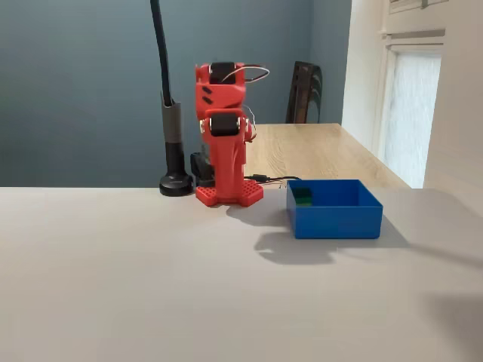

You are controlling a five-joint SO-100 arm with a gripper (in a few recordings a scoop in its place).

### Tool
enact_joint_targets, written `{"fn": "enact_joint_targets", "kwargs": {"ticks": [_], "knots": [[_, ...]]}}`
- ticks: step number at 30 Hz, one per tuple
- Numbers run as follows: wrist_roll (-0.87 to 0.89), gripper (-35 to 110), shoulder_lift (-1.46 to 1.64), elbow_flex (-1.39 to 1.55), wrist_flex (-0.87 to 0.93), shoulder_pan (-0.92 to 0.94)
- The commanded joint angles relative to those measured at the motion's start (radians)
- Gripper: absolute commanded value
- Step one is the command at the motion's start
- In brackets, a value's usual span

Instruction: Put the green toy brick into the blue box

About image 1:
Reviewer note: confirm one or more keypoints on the light wooden table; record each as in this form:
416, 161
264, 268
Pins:
313, 154

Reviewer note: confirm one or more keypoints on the blue plastic bin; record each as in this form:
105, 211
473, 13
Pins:
339, 222

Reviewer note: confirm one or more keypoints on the white framed window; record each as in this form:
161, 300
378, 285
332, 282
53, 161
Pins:
411, 113

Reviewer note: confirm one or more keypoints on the black gooseneck stand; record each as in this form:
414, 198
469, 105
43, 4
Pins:
171, 124

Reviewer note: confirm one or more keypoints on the green lego brick stack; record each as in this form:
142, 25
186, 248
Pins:
303, 198

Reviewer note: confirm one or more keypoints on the red robot arm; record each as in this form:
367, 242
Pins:
219, 96

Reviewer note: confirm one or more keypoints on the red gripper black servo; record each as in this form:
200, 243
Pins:
220, 73

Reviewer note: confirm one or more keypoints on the dark wooden folded chair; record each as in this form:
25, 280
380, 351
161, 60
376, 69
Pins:
303, 94

